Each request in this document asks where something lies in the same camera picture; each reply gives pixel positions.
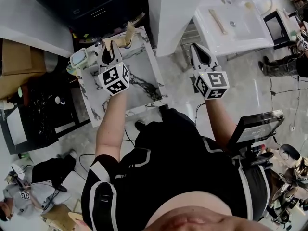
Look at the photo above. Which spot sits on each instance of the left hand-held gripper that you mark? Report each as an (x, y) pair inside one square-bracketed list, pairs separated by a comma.
[(113, 77)]

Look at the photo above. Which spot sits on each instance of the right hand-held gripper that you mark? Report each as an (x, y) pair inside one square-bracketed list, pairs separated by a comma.
[(216, 80)]

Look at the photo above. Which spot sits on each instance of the person's right forearm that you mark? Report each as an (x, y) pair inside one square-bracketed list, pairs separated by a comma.
[(219, 121)]

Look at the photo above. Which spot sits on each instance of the person's left forearm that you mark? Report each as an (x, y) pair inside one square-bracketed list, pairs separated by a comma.
[(110, 129)]

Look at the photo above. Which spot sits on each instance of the white marble sink counter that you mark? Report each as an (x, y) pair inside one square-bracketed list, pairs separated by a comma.
[(142, 64)]

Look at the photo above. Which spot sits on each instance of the white box with green lid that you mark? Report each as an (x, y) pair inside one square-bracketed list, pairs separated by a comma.
[(78, 58)]

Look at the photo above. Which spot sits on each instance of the black cabinet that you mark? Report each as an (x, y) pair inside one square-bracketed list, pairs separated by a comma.
[(84, 6)]

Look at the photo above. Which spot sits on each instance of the white ceramic sink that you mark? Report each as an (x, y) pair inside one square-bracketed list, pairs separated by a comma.
[(243, 36)]

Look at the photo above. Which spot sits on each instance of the tan stick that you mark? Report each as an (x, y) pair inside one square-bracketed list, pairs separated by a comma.
[(217, 21)]

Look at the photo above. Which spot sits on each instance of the black monitor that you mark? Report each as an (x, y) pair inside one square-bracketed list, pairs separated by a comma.
[(257, 126)]

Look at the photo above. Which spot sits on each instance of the white round stopper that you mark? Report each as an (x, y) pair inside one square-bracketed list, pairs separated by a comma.
[(57, 100)]

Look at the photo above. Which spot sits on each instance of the person's left black shoe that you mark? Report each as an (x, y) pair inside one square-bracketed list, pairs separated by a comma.
[(139, 125)]

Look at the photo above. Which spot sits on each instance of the person's black striped clothing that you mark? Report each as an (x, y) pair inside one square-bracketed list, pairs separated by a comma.
[(183, 167)]

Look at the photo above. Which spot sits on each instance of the large open cardboard box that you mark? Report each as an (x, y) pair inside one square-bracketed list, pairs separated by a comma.
[(16, 64)]

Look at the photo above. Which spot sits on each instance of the mint green oval item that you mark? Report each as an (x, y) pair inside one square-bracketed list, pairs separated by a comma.
[(20, 92)]

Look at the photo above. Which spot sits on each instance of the white square basin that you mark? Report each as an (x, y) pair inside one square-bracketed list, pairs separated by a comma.
[(16, 126)]

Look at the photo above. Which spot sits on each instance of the black metal stool frame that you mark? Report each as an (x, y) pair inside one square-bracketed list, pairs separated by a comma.
[(269, 26)]

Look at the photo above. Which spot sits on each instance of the black monitor mount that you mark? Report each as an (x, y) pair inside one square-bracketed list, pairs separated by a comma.
[(255, 157)]

